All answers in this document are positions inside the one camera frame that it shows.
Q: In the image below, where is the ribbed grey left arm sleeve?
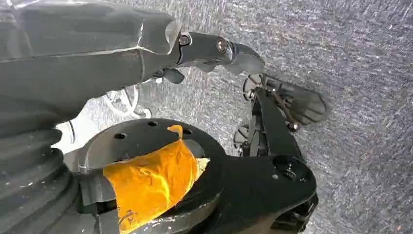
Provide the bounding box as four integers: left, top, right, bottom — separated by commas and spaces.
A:
0, 97, 97, 234

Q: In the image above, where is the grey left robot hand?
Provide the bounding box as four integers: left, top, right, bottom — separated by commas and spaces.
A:
0, 0, 266, 234

